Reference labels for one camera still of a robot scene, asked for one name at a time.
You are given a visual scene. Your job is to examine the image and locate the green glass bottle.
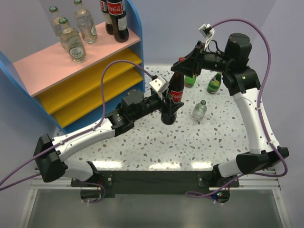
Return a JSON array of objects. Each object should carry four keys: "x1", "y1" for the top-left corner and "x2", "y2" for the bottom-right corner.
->
[
  {"x1": 207, "y1": 72, "x2": 222, "y2": 94},
  {"x1": 184, "y1": 76, "x2": 196, "y2": 88}
]

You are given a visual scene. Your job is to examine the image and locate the aluminium rail frame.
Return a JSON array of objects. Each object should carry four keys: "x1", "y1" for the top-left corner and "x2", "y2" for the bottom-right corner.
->
[{"x1": 19, "y1": 171, "x2": 291, "y2": 228}]

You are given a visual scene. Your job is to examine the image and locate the cola bottle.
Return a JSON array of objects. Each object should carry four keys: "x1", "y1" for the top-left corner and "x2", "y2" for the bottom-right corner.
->
[
  {"x1": 106, "y1": 0, "x2": 129, "y2": 43},
  {"x1": 161, "y1": 72, "x2": 184, "y2": 125}
]

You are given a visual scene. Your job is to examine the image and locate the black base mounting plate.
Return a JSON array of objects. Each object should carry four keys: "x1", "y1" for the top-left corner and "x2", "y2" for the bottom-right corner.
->
[{"x1": 71, "y1": 170, "x2": 239, "y2": 202}]

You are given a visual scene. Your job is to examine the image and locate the clear soda bottle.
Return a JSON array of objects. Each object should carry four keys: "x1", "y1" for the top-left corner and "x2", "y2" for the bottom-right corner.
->
[
  {"x1": 191, "y1": 100, "x2": 207, "y2": 122},
  {"x1": 58, "y1": 18, "x2": 86, "y2": 63},
  {"x1": 49, "y1": 6, "x2": 64, "y2": 48}
]

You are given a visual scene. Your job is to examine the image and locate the blue shelf with coloured boards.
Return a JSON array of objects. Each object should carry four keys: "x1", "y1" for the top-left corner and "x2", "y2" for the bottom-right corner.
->
[{"x1": 0, "y1": 0, "x2": 144, "y2": 133}]

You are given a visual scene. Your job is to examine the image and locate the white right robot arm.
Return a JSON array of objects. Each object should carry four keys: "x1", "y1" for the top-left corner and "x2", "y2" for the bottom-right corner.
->
[{"x1": 171, "y1": 33, "x2": 289, "y2": 187}]

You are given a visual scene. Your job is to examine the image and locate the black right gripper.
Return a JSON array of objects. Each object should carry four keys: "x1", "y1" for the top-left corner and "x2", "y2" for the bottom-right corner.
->
[{"x1": 171, "y1": 40, "x2": 233, "y2": 77}]

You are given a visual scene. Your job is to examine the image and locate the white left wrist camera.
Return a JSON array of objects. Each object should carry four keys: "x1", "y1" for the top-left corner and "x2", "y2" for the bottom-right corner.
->
[{"x1": 149, "y1": 76, "x2": 169, "y2": 100}]

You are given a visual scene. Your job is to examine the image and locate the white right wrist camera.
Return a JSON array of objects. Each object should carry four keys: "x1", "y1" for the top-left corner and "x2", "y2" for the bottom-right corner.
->
[{"x1": 198, "y1": 24, "x2": 215, "y2": 50}]

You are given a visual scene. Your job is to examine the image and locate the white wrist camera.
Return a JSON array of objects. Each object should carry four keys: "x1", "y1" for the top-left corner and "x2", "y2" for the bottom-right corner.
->
[
  {"x1": 198, "y1": 24, "x2": 215, "y2": 50},
  {"x1": 149, "y1": 76, "x2": 169, "y2": 100}
]

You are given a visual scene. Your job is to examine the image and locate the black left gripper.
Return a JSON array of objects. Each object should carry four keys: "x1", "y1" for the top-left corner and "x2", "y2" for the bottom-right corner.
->
[{"x1": 132, "y1": 89, "x2": 183, "y2": 122}]

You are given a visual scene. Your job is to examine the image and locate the clear soda bottle shelved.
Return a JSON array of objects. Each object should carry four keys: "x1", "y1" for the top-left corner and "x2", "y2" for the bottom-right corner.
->
[{"x1": 73, "y1": 0, "x2": 97, "y2": 44}]

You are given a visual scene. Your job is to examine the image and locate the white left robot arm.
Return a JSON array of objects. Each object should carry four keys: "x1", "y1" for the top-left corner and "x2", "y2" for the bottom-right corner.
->
[{"x1": 34, "y1": 87, "x2": 184, "y2": 186}]

